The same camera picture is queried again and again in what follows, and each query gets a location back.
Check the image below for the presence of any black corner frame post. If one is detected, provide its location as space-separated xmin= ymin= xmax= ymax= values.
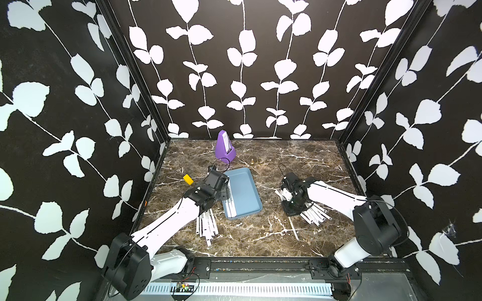
xmin=338 ymin=0 xmax=431 ymax=145

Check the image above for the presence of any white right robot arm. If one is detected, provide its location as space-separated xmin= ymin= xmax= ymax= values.
xmin=276 ymin=173 xmax=409 ymax=278

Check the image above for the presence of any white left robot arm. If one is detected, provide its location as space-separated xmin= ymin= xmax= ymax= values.
xmin=102 ymin=169 xmax=229 ymax=300

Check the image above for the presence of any blue plastic storage box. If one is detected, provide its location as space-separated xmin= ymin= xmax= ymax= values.
xmin=222 ymin=168 xmax=262 ymax=220

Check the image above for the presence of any small green circuit board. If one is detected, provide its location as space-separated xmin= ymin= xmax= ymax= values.
xmin=172 ymin=282 xmax=196 ymax=295

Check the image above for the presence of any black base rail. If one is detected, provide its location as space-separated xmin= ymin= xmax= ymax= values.
xmin=187 ymin=257 xmax=410 ymax=282

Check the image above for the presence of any black left corner post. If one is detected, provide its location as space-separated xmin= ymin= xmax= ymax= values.
xmin=96 ymin=0 xmax=171 ymax=144

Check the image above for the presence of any purple metronome-like object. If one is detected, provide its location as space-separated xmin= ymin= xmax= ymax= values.
xmin=215 ymin=130 xmax=237 ymax=164

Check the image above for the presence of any yellow block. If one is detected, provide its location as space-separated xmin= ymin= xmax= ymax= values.
xmin=183 ymin=174 xmax=194 ymax=185

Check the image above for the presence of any white slotted cable duct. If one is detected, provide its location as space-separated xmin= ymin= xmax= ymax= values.
xmin=141 ymin=282 xmax=334 ymax=298

